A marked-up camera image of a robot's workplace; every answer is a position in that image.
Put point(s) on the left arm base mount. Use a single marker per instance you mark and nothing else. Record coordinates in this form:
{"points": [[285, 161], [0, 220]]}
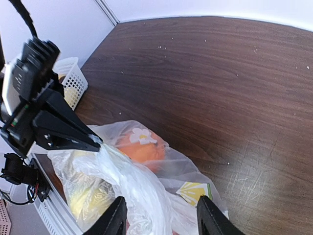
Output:
{"points": [[17, 172]]}

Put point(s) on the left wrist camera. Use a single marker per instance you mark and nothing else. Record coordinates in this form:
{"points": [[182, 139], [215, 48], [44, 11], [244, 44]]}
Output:
{"points": [[30, 73]]}

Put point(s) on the yellow fruit back right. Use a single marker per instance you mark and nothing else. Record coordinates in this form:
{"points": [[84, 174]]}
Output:
{"points": [[71, 96]]}

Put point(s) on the left aluminium post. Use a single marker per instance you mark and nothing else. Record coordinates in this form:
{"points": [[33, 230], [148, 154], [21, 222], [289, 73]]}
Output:
{"points": [[108, 12]]}

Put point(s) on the aluminium front rail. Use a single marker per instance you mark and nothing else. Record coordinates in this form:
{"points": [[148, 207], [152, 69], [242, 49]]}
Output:
{"points": [[54, 211]]}

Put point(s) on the white plastic basket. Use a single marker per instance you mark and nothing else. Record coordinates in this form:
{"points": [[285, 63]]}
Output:
{"points": [[70, 75]]}

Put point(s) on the yellow fruit in bag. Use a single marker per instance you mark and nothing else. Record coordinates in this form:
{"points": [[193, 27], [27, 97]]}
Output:
{"points": [[89, 198]]}

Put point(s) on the clear plastic bag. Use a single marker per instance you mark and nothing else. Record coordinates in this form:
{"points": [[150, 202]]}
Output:
{"points": [[161, 203]]}

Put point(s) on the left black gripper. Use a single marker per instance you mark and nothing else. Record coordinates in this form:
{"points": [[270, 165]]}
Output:
{"points": [[56, 128]]}

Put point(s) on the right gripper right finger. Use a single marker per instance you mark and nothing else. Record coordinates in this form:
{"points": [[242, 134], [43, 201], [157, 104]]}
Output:
{"points": [[211, 221]]}

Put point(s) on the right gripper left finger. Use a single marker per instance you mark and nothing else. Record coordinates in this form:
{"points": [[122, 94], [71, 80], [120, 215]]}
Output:
{"points": [[112, 221]]}

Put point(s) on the pale fruit in bag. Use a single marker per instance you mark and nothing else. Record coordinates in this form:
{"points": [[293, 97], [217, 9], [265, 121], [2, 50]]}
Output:
{"points": [[83, 159]]}

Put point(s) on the orange fruit in bag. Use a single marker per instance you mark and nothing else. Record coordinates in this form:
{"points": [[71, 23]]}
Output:
{"points": [[143, 146]]}

